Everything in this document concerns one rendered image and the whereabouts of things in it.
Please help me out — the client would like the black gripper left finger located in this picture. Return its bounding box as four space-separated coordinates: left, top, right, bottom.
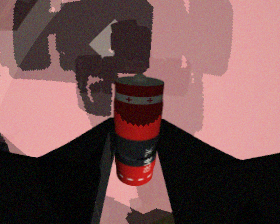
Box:
0 117 116 224

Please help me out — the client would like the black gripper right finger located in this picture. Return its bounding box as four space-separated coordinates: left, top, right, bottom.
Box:
157 120 280 224

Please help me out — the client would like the red and black battery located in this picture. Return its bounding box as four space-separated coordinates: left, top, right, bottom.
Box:
113 73 165 186

